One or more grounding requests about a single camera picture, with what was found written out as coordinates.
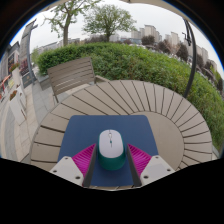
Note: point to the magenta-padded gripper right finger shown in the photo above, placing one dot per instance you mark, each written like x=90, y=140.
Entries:
x=140, y=160

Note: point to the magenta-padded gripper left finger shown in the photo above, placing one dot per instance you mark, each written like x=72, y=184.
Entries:
x=83, y=160

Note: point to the white and teal computer mouse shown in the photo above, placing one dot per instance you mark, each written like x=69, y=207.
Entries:
x=111, y=150

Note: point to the blue rectangular mouse pad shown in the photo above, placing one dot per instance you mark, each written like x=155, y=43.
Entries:
x=83, y=133

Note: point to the slatted wooden chair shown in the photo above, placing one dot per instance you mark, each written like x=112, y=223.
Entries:
x=71, y=76

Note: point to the white planter box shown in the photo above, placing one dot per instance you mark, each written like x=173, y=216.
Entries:
x=16, y=108

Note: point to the green hedge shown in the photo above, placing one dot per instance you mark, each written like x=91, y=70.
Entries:
x=133, y=63

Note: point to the dark curved parasol pole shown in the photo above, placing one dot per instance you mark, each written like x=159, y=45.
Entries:
x=193, y=66

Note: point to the sparse-leaved slim tree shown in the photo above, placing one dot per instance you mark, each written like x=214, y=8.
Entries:
x=65, y=33

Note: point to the group of apartment buildings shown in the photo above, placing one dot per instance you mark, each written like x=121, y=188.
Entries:
x=150, y=31

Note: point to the round-crowned green tree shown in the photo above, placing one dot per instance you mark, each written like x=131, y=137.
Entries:
x=107, y=20

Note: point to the beige parasol canopy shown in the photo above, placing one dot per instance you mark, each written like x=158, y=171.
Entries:
x=140, y=1

